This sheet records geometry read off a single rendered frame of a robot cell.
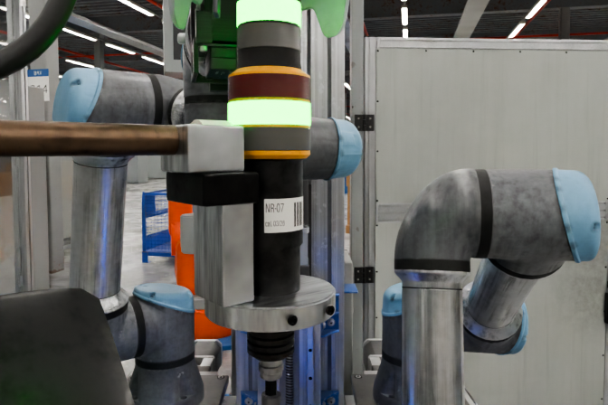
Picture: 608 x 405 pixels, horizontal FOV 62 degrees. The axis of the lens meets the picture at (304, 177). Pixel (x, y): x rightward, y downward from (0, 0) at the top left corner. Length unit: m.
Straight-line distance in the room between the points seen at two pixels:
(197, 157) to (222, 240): 0.04
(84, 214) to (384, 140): 1.44
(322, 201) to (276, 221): 0.89
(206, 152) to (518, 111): 2.13
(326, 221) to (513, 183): 0.57
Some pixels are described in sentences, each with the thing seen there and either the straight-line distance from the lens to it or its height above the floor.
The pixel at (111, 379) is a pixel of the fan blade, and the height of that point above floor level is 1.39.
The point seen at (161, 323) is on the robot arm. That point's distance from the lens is 1.03.
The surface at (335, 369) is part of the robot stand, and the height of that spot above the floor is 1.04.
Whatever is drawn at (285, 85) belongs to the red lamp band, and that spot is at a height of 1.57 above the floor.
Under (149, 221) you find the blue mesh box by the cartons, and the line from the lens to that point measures 7.31.
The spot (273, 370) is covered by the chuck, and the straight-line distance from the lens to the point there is 0.29.
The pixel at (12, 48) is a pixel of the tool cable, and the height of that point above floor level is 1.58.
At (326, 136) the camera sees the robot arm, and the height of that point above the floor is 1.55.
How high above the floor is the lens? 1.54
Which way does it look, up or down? 3 degrees down
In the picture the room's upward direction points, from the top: straight up
